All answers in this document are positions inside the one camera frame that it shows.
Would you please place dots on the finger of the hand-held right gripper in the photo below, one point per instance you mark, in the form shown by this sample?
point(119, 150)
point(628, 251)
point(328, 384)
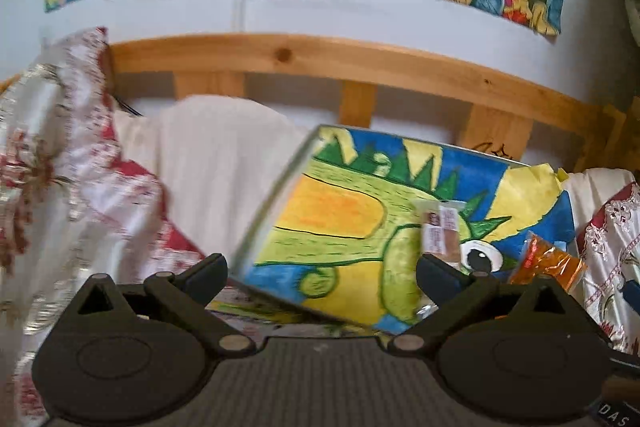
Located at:
point(632, 292)

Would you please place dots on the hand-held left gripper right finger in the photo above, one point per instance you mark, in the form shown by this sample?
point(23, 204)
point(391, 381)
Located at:
point(436, 274)

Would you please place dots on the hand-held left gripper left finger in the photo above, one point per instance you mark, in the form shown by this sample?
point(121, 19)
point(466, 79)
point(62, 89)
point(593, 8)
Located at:
point(211, 271)

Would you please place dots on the colourful painted box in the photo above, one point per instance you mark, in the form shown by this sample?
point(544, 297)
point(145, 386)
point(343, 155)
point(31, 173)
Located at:
point(350, 217)

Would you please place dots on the white brown snack bar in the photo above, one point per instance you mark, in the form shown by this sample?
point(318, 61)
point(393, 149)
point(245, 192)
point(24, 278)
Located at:
point(440, 232)

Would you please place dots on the orange snack packet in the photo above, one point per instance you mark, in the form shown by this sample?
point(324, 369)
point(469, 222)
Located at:
point(547, 264)

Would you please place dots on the cream bed sheet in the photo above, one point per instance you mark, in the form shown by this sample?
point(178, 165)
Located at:
point(215, 157)

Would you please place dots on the floral red white blanket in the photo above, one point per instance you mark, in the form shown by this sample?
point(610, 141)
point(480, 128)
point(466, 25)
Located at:
point(75, 187)

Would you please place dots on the wooden bed headboard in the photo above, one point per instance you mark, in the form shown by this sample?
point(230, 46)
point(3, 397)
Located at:
point(280, 54)

